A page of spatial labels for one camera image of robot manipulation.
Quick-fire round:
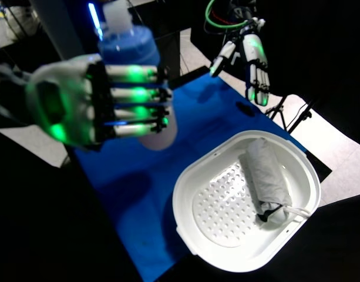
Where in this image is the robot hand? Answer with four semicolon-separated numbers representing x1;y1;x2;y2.
25;53;173;152
209;32;271;106

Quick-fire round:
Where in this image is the blue water bottle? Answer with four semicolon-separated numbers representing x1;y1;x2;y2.
97;0;178;152

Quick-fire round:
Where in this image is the grey umbrella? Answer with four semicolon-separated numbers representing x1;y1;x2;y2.
238;137;312;227

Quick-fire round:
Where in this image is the black tripod stand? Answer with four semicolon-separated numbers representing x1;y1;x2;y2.
264;93;313;133

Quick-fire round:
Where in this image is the column with blue light strip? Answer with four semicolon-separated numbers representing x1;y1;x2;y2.
29;0;107;61

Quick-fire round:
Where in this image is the black rack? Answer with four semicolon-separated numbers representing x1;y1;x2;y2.
150;28;192;89

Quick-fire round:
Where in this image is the blue table cloth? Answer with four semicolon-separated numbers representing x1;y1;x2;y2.
73;72;308;281

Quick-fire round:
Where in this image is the white perforated oval basin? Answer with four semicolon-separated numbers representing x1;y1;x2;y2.
171;129;322;273

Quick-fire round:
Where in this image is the green cable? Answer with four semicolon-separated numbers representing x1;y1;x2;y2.
204;0;251;30

